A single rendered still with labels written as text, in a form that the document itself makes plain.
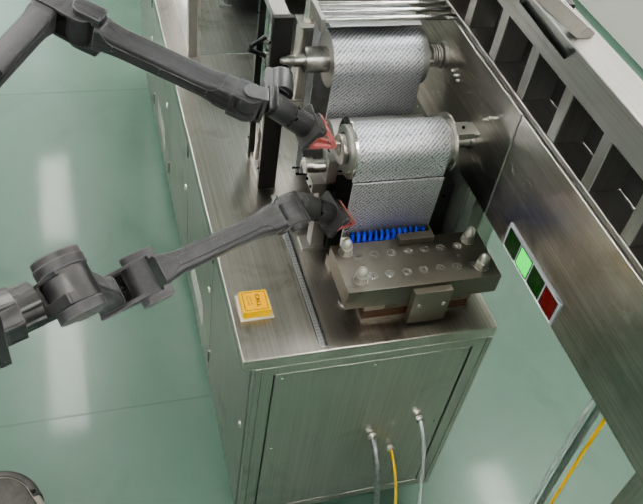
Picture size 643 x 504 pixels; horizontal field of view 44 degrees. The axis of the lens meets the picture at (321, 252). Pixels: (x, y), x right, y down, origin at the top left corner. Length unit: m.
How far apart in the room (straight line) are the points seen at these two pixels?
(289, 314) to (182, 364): 1.07
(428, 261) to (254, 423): 0.61
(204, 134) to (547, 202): 1.14
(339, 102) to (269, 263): 0.45
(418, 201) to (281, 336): 0.48
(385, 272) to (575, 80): 0.63
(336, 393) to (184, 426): 0.87
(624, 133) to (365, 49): 0.73
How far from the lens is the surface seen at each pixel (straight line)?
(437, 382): 2.19
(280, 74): 1.79
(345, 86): 2.01
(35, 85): 4.29
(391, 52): 2.02
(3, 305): 1.21
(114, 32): 1.77
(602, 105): 1.58
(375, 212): 1.97
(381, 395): 2.15
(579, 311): 1.68
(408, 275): 1.93
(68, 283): 1.21
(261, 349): 1.89
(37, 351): 3.05
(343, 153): 1.85
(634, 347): 1.56
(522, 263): 1.83
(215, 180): 2.30
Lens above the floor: 2.39
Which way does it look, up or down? 45 degrees down
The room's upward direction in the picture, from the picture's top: 10 degrees clockwise
